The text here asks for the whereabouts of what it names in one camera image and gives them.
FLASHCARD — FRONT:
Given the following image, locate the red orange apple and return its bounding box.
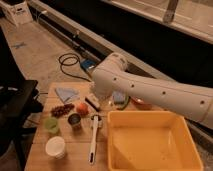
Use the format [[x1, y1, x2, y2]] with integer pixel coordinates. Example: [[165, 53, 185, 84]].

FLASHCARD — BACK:
[[76, 103, 89, 116]]

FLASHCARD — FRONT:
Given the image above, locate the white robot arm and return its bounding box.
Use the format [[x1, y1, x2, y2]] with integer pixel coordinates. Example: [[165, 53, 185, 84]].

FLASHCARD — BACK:
[[92, 52, 213, 129]]

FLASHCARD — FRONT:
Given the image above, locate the metal cup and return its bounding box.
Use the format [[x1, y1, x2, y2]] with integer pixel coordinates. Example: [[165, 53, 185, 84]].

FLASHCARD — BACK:
[[68, 113, 81, 130]]

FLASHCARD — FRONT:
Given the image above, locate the green plastic cup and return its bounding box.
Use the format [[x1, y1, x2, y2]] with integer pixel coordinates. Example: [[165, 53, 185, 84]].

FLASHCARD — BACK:
[[44, 117, 59, 134]]

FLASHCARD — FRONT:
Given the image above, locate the white paper cup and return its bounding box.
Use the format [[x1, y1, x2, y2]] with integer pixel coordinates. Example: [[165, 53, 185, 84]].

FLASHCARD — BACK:
[[45, 136, 66, 159]]

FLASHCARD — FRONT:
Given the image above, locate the blue sponge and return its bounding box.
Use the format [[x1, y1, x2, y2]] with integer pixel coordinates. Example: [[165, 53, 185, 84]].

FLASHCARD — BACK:
[[112, 91, 126, 104]]

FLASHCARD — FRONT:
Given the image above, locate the green chili pepper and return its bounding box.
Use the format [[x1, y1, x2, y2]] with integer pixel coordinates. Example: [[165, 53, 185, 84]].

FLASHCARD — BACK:
[[116, 96, 130, 110]]

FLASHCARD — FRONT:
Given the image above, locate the blue power device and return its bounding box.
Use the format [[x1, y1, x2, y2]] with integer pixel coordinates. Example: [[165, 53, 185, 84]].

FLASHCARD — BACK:
[[80, 59, 96, 71]]

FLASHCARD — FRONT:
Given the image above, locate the red bowl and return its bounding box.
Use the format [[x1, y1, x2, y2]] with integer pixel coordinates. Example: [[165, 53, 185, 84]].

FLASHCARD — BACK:
[[131, 97, 152, 110]]

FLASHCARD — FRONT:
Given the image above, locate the blue cloth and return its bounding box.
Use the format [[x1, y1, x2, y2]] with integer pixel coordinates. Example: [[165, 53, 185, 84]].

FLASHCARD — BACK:
[[55, 87, 79, 104]]

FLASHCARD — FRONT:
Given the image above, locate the bunch of dark grapes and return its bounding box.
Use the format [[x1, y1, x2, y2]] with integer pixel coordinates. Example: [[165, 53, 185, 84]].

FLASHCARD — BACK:
[[51, 103, 74, 118]]

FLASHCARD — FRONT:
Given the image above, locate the yellow plastic bin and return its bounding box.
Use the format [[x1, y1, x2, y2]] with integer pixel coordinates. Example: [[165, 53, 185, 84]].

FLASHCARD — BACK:
[[107, 111, 204, 171]]

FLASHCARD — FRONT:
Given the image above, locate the black chair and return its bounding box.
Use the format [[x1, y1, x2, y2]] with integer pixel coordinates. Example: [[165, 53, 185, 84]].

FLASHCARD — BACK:
[[0, 79, 44, 171]]

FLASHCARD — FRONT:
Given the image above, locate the white cardboard box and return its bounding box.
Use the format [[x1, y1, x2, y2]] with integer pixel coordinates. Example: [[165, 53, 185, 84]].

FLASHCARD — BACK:
[[0, 0, 33, 27]]

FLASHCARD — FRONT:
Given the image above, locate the white handled brush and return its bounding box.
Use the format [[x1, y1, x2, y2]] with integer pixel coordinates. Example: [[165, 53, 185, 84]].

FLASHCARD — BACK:
[[89, 115, 102, 165]]

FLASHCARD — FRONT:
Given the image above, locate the black cable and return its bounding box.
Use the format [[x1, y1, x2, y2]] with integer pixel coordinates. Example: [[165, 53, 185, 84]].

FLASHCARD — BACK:
[[58, 52, 93, 83]]

